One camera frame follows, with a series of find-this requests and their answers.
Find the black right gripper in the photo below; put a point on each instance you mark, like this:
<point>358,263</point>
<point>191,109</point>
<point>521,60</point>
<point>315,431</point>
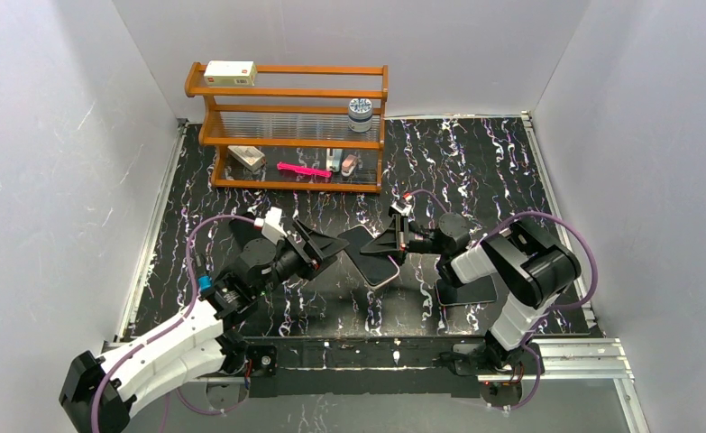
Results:
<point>403,236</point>

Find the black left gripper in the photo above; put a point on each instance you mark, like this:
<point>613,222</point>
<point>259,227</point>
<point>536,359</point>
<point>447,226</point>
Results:
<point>300,245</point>

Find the black smartphone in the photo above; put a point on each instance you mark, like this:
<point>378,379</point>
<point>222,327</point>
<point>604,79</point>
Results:
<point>371,258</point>

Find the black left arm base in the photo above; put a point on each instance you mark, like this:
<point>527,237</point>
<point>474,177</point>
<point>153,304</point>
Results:
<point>229,386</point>

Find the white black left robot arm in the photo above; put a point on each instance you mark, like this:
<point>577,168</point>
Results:
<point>101,393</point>

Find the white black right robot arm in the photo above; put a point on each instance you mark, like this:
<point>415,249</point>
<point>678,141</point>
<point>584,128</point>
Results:
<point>533,265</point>

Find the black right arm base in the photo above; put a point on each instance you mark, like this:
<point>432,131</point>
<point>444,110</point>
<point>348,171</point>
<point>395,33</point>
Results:
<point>508,379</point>

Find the black phone case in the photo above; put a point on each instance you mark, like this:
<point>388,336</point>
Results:
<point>243,232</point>

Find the black phone with light edge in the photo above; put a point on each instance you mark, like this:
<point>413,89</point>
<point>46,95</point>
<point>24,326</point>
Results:
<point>481,291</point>

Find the pink comb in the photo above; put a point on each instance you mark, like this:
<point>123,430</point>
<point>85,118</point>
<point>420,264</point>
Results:
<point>304,171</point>

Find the pink white stapler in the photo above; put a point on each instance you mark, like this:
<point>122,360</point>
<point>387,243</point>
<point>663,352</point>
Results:
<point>349,165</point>

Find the small white blue box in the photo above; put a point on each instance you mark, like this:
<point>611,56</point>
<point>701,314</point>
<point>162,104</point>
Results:
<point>333,160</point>

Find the small grey white box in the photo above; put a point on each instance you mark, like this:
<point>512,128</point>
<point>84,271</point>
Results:
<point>250,157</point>

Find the orange wooden shelf rack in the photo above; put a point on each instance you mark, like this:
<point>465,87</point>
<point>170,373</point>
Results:
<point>294,113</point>

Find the round blue white tin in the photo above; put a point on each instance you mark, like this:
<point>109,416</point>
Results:
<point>360,114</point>

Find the white red box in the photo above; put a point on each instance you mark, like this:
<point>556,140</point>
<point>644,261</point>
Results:
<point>224,73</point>

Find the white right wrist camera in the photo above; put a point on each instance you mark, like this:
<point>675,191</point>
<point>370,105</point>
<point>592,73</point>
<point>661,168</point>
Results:
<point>402,206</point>

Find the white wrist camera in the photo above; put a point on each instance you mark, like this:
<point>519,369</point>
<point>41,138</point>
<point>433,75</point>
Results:
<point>402,206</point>
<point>270,225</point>

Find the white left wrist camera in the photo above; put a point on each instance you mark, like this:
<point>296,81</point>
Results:
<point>270,225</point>

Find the aluminium front frame rail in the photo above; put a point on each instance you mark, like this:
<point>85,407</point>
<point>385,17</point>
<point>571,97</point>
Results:
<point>395,365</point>

